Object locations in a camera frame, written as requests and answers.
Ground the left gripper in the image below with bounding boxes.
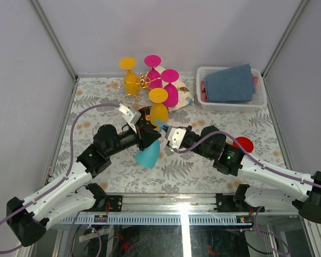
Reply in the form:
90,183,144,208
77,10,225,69
108,123,163,158

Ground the teal wine glass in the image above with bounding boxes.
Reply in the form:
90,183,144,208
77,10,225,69
135,120,169,168

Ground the yellow wine glass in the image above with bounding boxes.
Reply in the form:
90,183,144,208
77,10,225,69
119,57,140,96
149,88,169,126

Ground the gold wine glass rack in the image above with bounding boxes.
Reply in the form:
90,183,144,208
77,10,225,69
111,72,164,126

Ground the red wine glass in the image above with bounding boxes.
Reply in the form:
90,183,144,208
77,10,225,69
233,137,254,153

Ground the magenta wine glass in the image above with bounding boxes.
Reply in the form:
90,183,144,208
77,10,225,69
144,55,163,90
161,69,179,108

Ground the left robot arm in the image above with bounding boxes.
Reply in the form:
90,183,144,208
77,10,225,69
6,125,161,247

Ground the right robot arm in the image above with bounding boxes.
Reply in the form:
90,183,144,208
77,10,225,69
173,126,321,224

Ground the dinosaur print cloth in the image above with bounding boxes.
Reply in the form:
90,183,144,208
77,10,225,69
168,78,194,112

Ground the pink folded cloth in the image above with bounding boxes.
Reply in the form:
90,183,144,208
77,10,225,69
200,81,208,102

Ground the blue folded towel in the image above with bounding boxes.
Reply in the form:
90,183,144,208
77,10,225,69
204,64,255,103

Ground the white plastic basket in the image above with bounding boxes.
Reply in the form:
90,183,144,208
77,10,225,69
195,66,267,112

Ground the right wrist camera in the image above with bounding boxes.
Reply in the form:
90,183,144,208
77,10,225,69
165,126,187,150

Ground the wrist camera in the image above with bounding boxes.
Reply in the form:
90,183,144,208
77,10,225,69
118,104,141,132
165,126,187,150

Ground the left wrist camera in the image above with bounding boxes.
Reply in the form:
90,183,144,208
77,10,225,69
118,104,141,132

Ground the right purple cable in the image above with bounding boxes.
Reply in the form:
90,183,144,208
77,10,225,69
173,131,321,192

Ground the purple cable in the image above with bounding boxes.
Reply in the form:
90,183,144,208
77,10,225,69
173,131,321,192
0,103,123,254

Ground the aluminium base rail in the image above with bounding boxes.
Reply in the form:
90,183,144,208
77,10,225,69
32,192,316,215

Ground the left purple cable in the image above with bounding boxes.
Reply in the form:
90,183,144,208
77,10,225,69
0,103,123,254

